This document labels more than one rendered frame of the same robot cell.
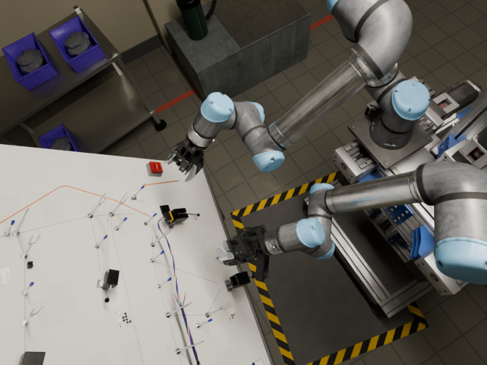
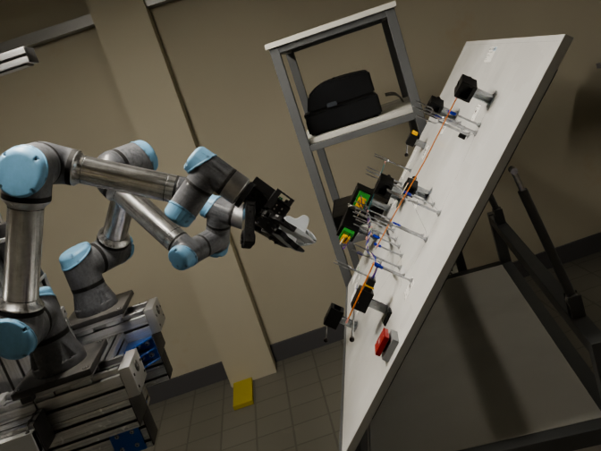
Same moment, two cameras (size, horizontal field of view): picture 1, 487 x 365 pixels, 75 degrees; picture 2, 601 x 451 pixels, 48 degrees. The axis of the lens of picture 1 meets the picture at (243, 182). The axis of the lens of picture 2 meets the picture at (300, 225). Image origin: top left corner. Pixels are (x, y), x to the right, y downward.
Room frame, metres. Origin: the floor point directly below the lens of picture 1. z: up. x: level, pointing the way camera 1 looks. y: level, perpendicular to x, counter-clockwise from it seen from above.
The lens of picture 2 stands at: (2.05, 0.60, 1.73)
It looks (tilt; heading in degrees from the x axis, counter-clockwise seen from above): 13 degrees down; 194
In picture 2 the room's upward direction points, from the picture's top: 18 degrees counter-clockwise
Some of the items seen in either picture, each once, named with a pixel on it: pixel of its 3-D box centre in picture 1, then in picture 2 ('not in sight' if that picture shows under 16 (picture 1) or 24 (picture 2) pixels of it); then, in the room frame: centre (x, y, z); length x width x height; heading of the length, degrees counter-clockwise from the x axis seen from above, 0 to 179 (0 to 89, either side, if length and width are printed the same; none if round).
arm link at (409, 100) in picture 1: (404, 105); (36, 312); (0.50, -0.59, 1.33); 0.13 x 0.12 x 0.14; 12
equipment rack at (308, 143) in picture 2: not in sight; (393, 234); (-0.80, 0.26, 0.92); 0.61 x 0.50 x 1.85; 5
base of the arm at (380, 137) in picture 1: (394, 125); (54, 349); (0.49, -0.59, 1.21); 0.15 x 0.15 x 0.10
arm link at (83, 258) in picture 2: not in sight; (80, 264); (0.01, -0.72, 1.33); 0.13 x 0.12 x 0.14; 154
